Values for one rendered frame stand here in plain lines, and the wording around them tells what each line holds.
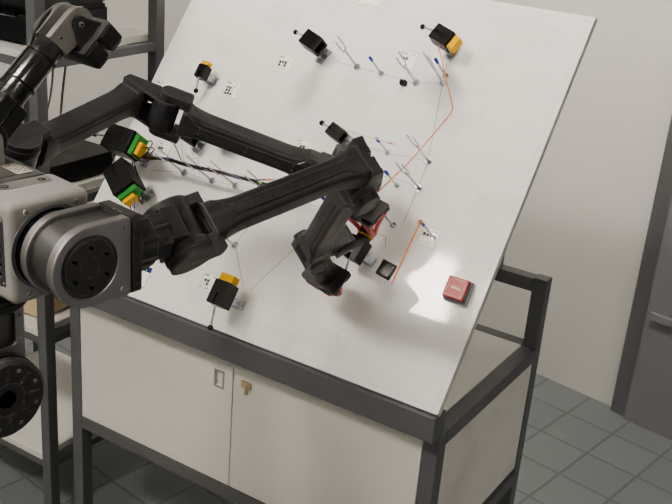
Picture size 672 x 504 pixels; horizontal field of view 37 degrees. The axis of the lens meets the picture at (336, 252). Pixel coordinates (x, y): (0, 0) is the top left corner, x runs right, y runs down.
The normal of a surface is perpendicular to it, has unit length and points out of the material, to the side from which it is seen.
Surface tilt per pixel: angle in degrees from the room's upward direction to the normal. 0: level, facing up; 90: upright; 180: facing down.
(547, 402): 0
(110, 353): 90
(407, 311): 53
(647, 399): 90
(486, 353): 0
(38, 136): 24
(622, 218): 90
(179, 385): 90
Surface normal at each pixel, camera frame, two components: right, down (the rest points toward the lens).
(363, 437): -0.54, 0.28
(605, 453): 0.07, -0.92
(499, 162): -0.39, -0.34
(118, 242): 0.74, 0.31
